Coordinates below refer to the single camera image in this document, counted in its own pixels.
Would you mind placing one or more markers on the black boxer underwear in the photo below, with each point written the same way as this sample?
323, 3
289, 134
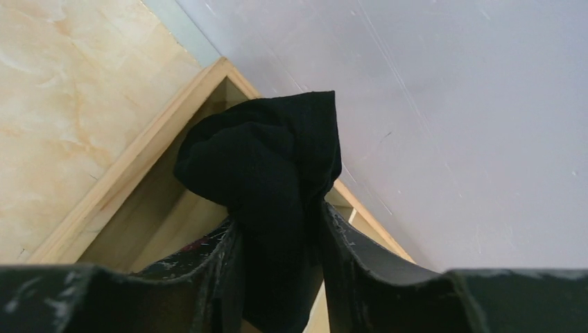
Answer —
270, 162

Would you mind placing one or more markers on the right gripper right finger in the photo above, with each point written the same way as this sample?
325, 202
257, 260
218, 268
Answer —
370, 289

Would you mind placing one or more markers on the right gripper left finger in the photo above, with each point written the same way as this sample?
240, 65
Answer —
196, 289

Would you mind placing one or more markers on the wooden compartment tray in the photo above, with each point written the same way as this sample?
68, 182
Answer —
140, 212

